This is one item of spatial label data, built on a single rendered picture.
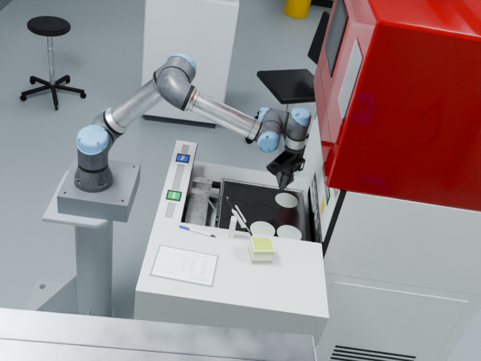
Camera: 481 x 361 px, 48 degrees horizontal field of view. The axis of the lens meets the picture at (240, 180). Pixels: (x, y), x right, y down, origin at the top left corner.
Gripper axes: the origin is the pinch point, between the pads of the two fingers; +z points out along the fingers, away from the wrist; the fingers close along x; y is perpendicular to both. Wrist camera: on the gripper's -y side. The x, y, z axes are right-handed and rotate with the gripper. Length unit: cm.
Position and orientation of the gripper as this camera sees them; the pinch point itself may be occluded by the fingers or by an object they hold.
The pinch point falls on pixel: (280, 188)
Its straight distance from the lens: 223.1
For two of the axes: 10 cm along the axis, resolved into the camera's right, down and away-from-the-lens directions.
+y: 7.6, -2.9, 5.9
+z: -1.5, 7.9, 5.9
